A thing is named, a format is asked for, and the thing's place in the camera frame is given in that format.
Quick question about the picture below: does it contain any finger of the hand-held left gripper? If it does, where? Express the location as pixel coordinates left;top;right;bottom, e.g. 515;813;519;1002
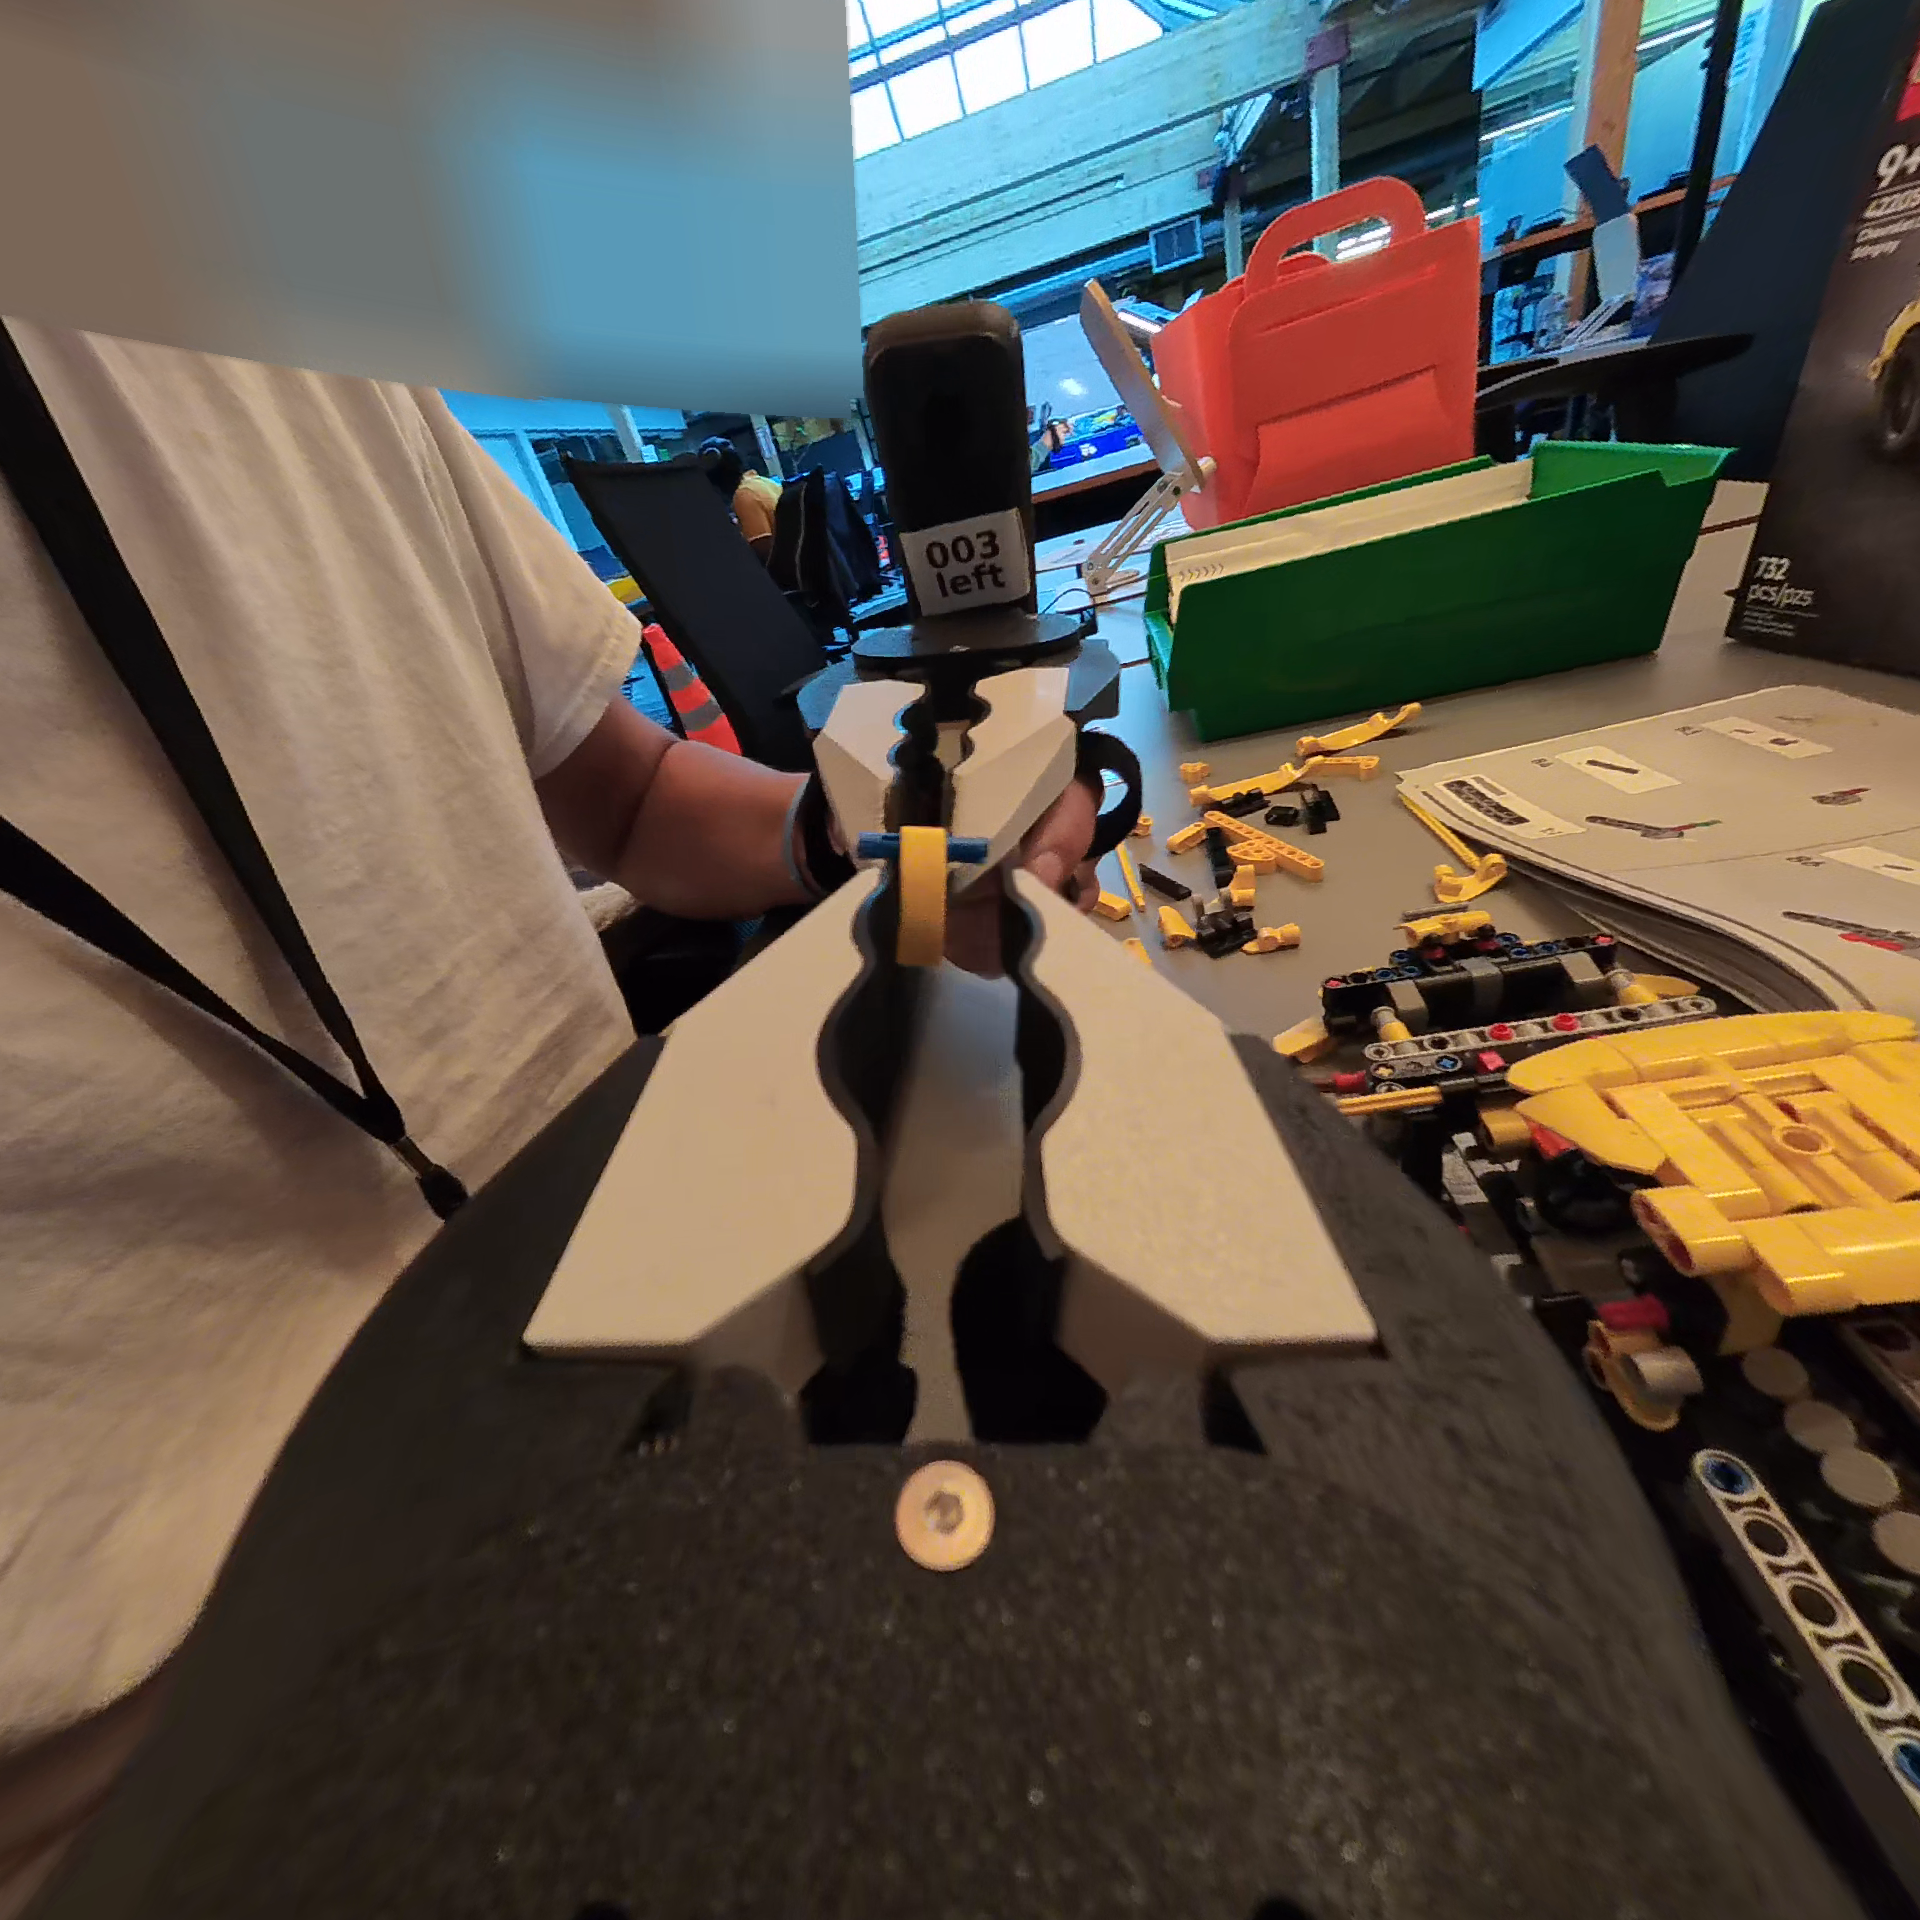
811;681;911;869
949;668;1080;898

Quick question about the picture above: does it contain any black shoulder strap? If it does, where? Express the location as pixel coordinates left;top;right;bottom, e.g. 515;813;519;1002
0;322;471;1220
0;813;405;1146

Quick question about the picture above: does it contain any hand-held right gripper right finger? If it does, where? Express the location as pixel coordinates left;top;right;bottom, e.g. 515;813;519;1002
959;866;1377;1445

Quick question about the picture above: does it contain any wooden board on stand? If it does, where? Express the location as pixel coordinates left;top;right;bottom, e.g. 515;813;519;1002
1077;277;1221;596

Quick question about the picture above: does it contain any pile of yellow brick pieces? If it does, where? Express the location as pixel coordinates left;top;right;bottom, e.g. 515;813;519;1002
1088;701;1426;964

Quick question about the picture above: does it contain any person's left forearm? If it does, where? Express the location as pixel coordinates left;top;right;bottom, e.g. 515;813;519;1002
537;688;818;922

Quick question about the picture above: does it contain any green plastic bin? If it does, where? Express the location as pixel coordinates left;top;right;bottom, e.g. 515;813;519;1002
1143;440;1736;746

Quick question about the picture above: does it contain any black floor lamp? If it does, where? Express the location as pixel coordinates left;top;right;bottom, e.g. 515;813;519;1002
1667;0;1752;288

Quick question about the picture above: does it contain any long yellow rod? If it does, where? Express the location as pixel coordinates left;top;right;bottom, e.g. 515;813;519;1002
1394;791;1488;876

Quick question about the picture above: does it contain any black office chair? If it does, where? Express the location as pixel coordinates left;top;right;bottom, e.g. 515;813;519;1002
562;455;845;778

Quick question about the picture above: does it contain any yellow black brick car model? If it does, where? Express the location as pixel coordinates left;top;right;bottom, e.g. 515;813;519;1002
1274;908;1920;1896

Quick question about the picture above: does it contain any yellow rounded beam piece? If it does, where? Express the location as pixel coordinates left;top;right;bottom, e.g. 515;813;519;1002
890;823;950;971

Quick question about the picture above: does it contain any black partition panel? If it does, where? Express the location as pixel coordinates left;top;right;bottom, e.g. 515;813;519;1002
1655;0;1881;441

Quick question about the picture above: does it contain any open instruction booklet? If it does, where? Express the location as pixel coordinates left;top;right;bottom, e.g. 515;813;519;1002
1394;687;1920;1025

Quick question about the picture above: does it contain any large paned window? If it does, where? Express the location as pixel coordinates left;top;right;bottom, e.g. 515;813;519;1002
848;0;1190;163

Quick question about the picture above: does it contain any dark toy car box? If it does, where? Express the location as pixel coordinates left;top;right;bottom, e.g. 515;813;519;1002
1726;0;1920;681

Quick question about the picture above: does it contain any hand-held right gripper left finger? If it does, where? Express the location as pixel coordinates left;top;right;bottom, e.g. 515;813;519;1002
525;866;923;1445

